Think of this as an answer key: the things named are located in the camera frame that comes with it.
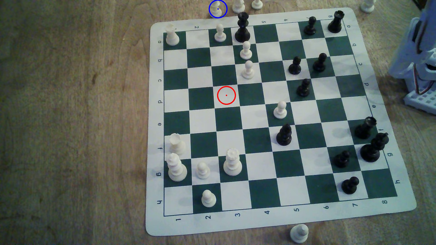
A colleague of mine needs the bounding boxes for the green white chess mat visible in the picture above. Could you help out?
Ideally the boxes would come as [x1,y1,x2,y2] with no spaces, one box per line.
[145,7,417,236]

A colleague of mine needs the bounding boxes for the red black base wires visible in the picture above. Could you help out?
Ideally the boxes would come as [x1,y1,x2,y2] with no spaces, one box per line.
[410,61,436,96]

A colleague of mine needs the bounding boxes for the black chess rook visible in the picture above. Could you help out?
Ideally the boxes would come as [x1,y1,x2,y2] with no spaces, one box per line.
[328,10,345,34]

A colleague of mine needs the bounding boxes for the white chess pawn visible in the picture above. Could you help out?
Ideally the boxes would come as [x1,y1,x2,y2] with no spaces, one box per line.
[201,189,217,208]
[273,101,287,120]
[196,162,211,180]
[290,224,309,243]
[212,1,225,18]
[214,23,227,43]
[240,41,253,60]
[241,60,255,80]

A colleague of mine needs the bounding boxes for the white perforated base plate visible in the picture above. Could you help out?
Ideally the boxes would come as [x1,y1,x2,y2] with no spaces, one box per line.
[403,81,436,115]

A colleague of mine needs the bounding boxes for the white chess rook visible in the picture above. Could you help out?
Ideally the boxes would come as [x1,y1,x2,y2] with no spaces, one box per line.
[169,133,186,156]
[165,23,180,46]

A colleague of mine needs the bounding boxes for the black chess pawn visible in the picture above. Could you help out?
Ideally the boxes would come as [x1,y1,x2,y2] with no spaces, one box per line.
[313,53,327,73]
[303,16,317,36]
[288,56,302,75]
[296,78,311,97]
[342,176,359,195]
[333,150,350,168]

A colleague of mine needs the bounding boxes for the black chess queen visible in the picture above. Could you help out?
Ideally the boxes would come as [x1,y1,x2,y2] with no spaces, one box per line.
[234,12,251,43]

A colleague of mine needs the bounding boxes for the black chess knight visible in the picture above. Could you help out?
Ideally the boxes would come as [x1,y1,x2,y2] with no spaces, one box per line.
[354,116,377,139]

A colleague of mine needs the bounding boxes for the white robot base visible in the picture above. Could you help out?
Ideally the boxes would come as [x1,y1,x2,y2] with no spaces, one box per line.
[388,17,436,90]

